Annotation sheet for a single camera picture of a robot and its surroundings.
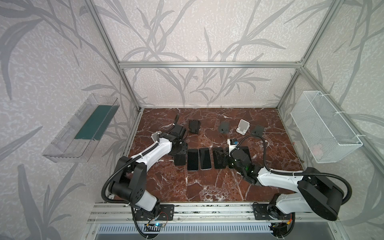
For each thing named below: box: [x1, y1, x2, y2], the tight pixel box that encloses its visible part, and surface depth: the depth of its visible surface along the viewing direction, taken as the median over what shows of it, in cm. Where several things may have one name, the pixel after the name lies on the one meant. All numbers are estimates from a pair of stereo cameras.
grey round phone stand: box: [218, 121, 230, 134], surface depth 109 cm
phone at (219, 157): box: [212, 146, 226, 169], surface depth 79 cm
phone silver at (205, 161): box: [199, 147, 213, 170], surface depth 93 cm
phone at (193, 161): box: [187, 149, 199, 172], surface depth 93 cm
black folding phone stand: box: [188, 119, 200, 134], surface depth 106 cm
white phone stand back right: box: [236, 119, 250, 136], surface depth 104 cm
